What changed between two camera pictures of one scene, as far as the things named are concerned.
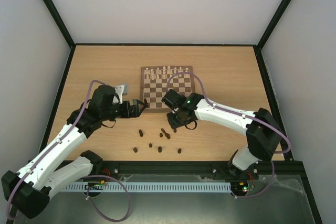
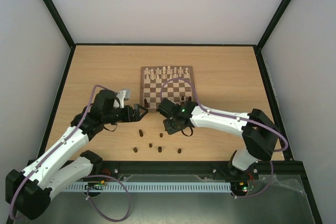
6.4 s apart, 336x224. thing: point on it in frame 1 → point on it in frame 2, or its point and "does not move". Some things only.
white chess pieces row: (165, 73) does not move
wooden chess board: (155, 81) does not move
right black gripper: (172, 121) → (168, 112)
